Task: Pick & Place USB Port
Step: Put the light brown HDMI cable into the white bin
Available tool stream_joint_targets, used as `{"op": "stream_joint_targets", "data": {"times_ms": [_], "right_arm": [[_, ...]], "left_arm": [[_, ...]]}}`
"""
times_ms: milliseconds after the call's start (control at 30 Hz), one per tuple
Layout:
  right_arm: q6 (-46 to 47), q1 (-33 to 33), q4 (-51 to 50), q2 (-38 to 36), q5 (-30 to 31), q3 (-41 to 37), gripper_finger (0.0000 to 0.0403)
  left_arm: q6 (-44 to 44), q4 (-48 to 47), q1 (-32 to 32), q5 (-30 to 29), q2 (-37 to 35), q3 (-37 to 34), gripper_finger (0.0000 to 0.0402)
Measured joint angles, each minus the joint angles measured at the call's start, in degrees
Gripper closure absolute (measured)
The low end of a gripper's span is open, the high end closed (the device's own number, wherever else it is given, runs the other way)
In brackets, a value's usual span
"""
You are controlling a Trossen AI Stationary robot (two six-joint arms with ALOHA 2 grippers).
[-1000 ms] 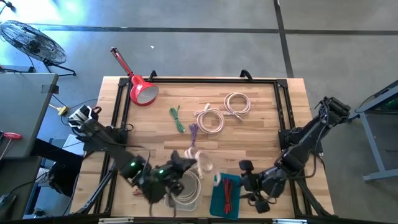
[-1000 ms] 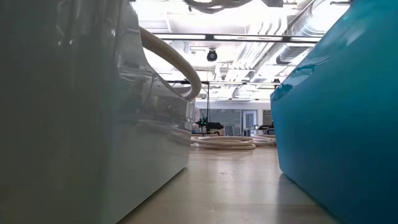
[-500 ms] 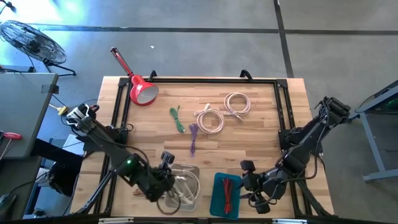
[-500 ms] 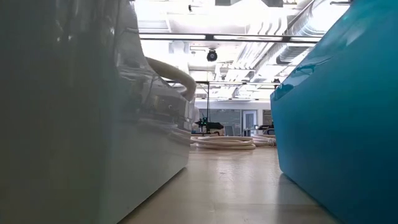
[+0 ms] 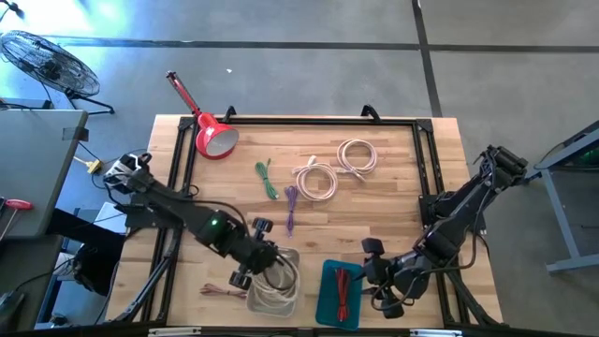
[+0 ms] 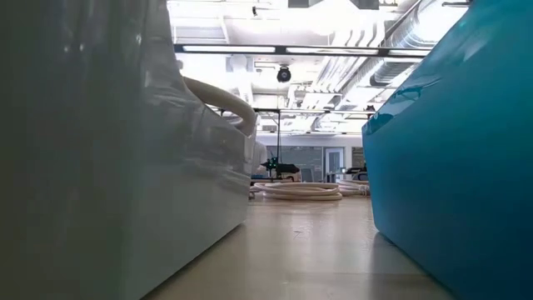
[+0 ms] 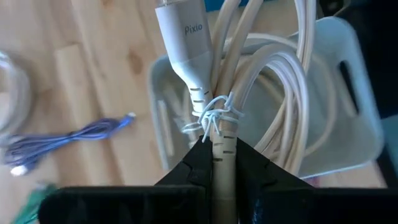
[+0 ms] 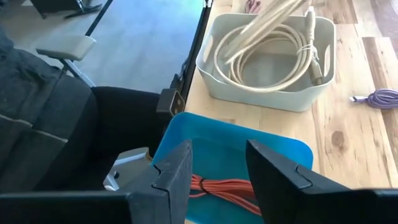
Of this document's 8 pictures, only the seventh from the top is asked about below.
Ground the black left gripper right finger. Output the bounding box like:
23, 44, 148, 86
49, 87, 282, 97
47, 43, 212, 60
235, 138, 398, 224

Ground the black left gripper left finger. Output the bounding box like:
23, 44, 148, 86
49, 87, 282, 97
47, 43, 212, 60
39, 136, 215, 224

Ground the purple cable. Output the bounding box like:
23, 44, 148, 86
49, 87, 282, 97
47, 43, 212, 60
2, 112, 137, 177

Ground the beige Pixio HDMI cable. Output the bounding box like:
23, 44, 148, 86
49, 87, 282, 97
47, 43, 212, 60
154, 0, 318, 224

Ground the grey plastic bin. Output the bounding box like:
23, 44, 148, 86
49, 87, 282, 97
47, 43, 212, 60
147, 15, 385, 180

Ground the beige coiled cable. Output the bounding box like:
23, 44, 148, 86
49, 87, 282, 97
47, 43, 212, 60
0, 51, 32, 136

